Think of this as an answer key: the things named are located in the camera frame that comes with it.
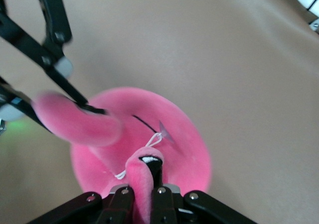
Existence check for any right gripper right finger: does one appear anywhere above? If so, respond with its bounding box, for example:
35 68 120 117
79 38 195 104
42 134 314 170
149 160 259 224

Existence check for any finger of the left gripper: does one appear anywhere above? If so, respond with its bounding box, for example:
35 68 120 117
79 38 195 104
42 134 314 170
0 0 108 115
0 78 53 134

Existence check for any brown table mat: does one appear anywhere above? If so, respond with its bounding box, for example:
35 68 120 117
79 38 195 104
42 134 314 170
0 0 319 224

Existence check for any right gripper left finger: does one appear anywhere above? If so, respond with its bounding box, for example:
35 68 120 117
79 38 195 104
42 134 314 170
27 186 137 224

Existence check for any round pink plush toy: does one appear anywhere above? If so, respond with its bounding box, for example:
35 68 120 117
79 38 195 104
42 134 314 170
32 86 212 224

